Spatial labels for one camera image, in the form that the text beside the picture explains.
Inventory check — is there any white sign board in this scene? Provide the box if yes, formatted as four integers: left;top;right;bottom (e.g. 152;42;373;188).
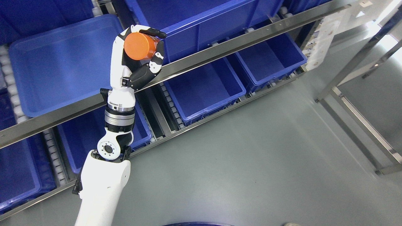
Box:
303;0;374;71

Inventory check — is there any steel shelf rack frame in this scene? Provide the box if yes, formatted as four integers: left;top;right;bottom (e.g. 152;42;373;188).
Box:
0;0;377;220

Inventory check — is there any orange cylindrical capacitor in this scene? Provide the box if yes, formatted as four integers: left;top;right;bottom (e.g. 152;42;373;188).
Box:
124;32;159;61

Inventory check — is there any blue bin lower left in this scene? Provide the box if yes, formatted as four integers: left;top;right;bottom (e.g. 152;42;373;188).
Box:
0;94;57;214

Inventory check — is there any stainless steel table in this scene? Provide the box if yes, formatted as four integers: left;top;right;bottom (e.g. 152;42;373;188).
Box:
315;3;401;175

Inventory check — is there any large blue bin upper right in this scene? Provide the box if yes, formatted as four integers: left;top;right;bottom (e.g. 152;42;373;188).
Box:
122;0;283;64

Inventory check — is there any shallow blue plastic tray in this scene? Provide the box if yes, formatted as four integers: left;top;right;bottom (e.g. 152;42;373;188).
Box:
8;14;122;118

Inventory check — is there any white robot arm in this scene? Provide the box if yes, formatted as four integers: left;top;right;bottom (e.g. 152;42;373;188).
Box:
75;89;136;226

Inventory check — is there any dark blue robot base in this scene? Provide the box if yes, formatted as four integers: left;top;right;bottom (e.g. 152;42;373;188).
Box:
165;221;232;226

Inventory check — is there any blue bin far right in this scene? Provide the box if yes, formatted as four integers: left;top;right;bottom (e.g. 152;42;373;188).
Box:
227;33;307;93

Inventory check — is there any blue bin lower right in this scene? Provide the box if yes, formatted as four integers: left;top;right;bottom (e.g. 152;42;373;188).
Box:
164;57;246;126

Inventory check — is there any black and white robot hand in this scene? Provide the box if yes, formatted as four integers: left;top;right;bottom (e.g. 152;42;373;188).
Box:
106;24;167;111

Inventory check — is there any blue bin lower centre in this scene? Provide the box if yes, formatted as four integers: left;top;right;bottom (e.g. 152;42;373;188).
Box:
57;103;152;174

